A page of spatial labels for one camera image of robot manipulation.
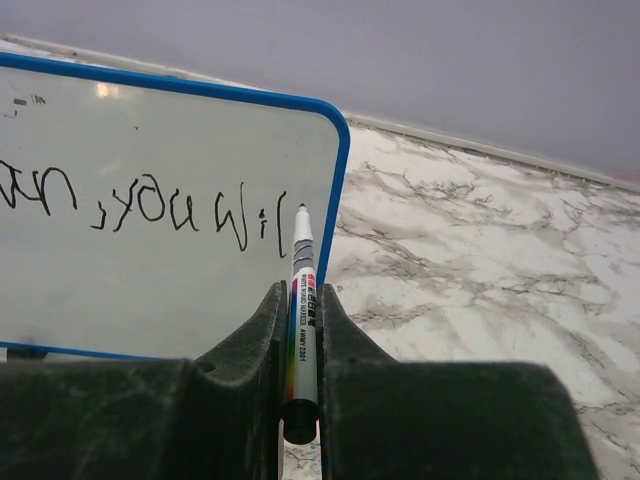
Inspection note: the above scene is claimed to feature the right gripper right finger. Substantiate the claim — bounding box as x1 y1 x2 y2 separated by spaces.
318 285 598 479

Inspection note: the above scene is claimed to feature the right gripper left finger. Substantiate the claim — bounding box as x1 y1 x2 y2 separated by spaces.
1 282 287 479

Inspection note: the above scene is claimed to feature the white whiteboard marker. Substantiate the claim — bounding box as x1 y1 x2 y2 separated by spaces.
282 204 319 445

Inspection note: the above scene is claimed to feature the blue framed whiteboard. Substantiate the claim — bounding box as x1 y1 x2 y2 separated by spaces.
1 53 350 357

